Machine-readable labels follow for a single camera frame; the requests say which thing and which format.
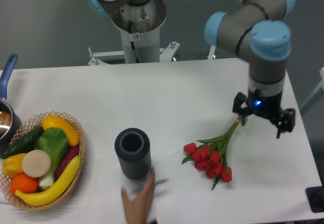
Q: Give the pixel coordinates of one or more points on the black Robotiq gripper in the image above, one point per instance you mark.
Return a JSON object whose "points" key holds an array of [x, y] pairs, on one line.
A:
{"points": [[267, 107]]}

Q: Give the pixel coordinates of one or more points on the red tulip bouquet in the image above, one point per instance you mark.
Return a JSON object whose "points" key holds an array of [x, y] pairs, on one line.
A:
{"points": [[210, 155]]}

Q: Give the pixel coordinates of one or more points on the dark grey ribbed vase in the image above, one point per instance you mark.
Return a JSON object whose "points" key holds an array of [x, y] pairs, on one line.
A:
{"points": [[132, 147]]}

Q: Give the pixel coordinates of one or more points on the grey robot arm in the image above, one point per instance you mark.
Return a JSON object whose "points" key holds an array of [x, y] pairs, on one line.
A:
{"points": [[255, 34]]}

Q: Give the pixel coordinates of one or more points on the bare human hand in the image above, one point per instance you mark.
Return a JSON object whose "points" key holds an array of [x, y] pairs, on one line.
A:
{"points": [[137, 209]]}

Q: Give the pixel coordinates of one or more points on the black device at table edge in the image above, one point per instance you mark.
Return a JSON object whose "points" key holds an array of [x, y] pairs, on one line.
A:
{"points": [[315, 198]]}

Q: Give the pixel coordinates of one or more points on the purple sweet potato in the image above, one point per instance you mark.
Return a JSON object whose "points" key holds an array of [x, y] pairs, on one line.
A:
{"points": [[71, 153]]}

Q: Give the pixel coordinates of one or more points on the green bok choy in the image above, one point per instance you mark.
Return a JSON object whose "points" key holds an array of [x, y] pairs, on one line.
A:
{"points": [[54, 142]]}

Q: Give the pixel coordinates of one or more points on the yellow squash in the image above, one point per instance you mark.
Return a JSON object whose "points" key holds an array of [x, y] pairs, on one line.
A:
{"points": [[53, 121]]}

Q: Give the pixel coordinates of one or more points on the woven wicker basket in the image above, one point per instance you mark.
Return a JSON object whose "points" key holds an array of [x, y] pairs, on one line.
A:
{"points": [[33, 123]]}

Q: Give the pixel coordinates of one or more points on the beige round slice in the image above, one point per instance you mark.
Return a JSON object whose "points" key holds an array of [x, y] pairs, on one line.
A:
{"points": [[36, 163]]}

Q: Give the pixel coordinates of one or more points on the dark green cucumber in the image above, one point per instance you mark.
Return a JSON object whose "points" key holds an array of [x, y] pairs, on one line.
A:
{"points": [[24, 144]]}

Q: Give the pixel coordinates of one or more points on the yellow banana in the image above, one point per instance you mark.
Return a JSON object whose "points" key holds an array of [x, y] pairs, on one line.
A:
{"points": [[58, 187]]}

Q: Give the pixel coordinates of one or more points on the orange fruit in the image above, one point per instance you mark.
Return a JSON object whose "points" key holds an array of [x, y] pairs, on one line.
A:
{"points": [[24, 183]]}

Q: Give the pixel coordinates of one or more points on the yellow bell pepper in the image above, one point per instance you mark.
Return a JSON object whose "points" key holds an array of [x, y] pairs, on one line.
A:
{"points": [[12, 166]]}

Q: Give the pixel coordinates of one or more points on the white metal frame right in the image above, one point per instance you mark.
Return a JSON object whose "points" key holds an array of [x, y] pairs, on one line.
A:
{"points": [[313, 96]]}

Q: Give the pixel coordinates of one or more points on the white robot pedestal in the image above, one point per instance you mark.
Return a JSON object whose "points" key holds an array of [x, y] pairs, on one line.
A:
{"points": [[139, 28]]}

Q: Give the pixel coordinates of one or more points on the blue handled saucepan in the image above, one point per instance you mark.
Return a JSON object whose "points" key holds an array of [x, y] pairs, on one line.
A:
{"points": [[10, 122]]}

